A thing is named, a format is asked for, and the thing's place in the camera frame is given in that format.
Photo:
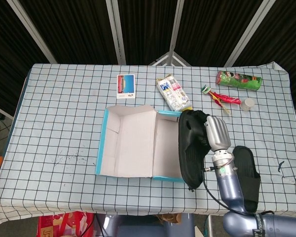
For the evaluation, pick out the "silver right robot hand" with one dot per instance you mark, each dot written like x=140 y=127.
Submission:
x=217 y=133

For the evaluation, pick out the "black rubber slipper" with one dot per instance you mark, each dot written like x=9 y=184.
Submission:
x=190 y=148
x=244 y=160

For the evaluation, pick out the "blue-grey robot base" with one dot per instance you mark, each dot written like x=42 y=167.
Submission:
x=128 y=227

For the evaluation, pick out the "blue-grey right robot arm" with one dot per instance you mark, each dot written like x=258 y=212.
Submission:
x=227 y=182

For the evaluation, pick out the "light blue cardboard shoe box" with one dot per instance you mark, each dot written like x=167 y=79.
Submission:
x=135 y=148

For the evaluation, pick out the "red yellow feather shuttlecock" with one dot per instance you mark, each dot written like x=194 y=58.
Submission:
x=220 y=97

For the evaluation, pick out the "small white plastic jar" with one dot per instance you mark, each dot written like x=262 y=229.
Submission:
x=247 y=103

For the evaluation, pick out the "green chip can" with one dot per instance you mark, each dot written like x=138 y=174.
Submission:
x=239 y=80

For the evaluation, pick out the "white printed snack package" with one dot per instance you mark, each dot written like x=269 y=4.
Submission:
x=173 y=93

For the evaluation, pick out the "white triangular metal foot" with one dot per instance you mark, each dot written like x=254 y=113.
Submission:
x=169 y=59

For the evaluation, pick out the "brown paper bag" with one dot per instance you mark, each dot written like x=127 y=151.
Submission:
x=169 y=218

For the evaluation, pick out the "blue and red postcard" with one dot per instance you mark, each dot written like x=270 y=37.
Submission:
x=125 y=87

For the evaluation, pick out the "light blue checked tablecloth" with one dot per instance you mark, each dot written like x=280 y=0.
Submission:
x=51 y=123

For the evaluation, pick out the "red patterned bag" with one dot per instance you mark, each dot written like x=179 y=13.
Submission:
x=64 y=224

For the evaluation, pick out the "grey metal frame leg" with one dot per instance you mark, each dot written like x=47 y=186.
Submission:
x=208 y=227

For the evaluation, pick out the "black folding screen white frame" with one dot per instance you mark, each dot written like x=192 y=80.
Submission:
x=76 y=29

